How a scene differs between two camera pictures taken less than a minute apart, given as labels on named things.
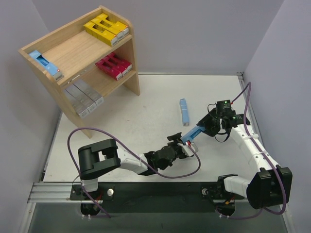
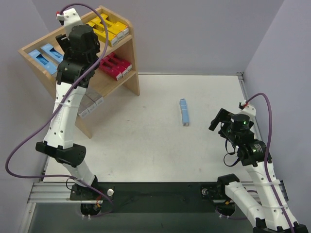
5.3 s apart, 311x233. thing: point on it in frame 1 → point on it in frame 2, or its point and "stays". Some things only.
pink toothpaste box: (127, 64) stays
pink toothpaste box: (109, 69) stays
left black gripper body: (177, 144) → (61, 41)
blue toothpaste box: (191, 135) → (49, 51)
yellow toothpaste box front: (118, 24) stays
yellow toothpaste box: (100, 33) stays
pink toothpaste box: (116, 65) stays
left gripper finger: (174, 137) → (63, 42)
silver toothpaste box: (88, 103) stays
